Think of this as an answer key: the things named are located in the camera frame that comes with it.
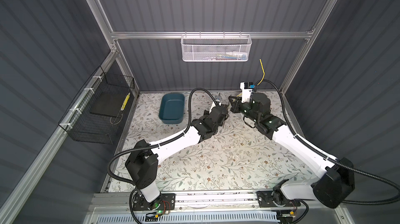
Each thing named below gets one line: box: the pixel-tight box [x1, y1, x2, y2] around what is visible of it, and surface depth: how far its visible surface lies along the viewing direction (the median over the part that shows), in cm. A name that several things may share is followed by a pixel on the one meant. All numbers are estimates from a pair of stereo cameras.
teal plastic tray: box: [158, 93, 185, 124], surface depth 113 cm
